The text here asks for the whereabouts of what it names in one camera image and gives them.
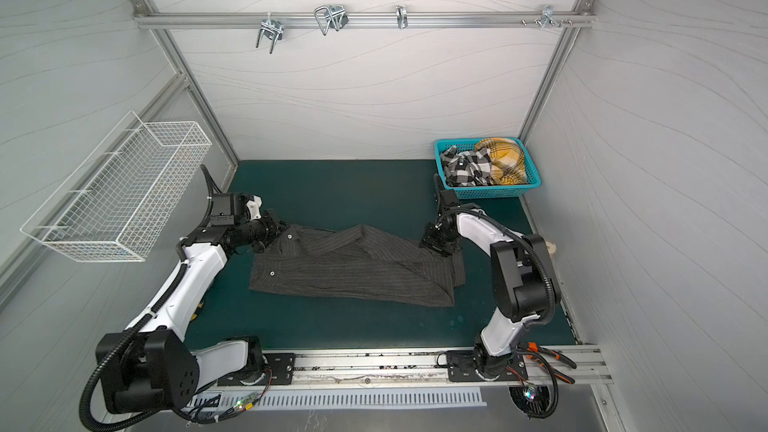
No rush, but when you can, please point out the dark grey striped shirt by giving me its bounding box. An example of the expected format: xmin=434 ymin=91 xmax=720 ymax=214
xmin=249 ymin=225 xmax=466 ymax=308

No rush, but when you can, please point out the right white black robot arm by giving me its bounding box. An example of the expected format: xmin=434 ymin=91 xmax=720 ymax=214
xmin=421 ymin=206 xmax=560 ymax=380

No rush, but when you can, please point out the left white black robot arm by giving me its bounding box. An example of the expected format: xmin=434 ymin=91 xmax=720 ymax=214
xmin=78 ymin=210 xmax=288 ymax=431

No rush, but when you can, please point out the black white plaid shirt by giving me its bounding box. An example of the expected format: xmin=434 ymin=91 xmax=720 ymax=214
xmin=439 ymin=145 xmax=494 ymax=187

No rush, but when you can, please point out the teal plastic basket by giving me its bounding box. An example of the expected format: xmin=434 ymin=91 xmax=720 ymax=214
xmin=434 ymin=138 xmax=542 ymax=200

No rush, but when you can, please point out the yellow black tape measure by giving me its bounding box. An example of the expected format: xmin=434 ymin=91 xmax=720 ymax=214
xmin=189 ymin=302 xmax=203 ymax=322

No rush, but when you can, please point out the yellow plaid shirt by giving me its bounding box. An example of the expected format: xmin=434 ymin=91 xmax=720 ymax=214
xmin=475 ymin=138 xmax=528 ymax=186

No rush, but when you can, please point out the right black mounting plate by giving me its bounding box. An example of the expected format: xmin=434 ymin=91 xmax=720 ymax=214
xmin=435 ymin=349 xmax=528 ymax=383

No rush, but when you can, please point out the black mounting plate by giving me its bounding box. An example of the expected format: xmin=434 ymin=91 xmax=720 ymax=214
xmin=435 ymin=349 xmax=528 ymax=383
xmin=217 ymin=353 xmax=296 ymax=386

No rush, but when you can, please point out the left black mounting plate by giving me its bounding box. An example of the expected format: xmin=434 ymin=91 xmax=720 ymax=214
xmin=217 ymin=353 xmax=296 ymax=386

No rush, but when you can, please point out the white ventilation grille strip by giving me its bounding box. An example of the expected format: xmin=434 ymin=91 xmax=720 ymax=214
xmin=191 ymin=387 xmax=488 ymax=414

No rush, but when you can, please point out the metal u-bolt clamp left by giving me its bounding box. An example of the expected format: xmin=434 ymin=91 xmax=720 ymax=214
xmin=255 ymin=14 xmax=284 ymax=54

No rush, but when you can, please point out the metal u-bolt clamp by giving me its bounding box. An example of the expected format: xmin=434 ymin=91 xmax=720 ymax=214
xmin=255 ymin=14 xmax=284 ymax=54
xmin=313 ymin=4 xmax=349 ymax=36

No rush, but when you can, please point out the small metal hook clamp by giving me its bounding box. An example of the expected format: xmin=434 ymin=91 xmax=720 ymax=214
xmin=395 ymin=5 xmax=408 ymax=30

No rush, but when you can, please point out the metal u-bolt clamp middle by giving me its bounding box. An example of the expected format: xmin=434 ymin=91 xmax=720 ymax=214
xmin=313 ymin=4 xmax=349 ymax=36

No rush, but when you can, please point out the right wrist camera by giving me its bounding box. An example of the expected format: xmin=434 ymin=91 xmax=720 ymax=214
xmin=436 ymin=189 xmax=461 ymax=215

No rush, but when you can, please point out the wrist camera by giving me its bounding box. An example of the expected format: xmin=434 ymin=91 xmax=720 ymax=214
xmin=436 ymin=189 xmax=461 ymax=215
xmin=208 ymin=193 xmax=262 ymax=226

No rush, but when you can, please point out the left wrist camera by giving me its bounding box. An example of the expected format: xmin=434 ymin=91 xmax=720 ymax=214
xmin=208 ymin=193 xmax=262 ymax=226

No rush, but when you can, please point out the right base cable bundle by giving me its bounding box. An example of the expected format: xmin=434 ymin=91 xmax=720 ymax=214
xmin=508 ymin=343 xmax=578 ymax=421

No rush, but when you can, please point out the base cable bundle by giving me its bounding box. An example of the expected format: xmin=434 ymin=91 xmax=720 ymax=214
xmin=508 ymin=343 xmax=578 ymax=421
xmin=173 ymin=371 xmax=275 ymax=426

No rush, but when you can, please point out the white wire wall basket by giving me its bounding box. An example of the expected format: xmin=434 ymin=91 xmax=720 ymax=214
xmin=20 ymin=111 xmax=211 ymax=263

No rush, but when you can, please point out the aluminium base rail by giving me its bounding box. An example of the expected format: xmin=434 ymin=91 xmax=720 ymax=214
xmin=119 ymin=344 xmax=614 ymax=394

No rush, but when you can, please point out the left base cable bundle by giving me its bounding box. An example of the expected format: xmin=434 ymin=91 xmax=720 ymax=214
xmin=173 ymin=371 xmax=275 ymax=426

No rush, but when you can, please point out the metal bracket clamp right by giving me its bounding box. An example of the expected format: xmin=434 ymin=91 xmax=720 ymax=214
xmin=520 ymin=5 xmax=573 ymax=30

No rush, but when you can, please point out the aluminium crossbar rail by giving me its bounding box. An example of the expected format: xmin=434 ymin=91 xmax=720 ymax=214
xmin=134 ymin=9 xmax=596 ymax=30

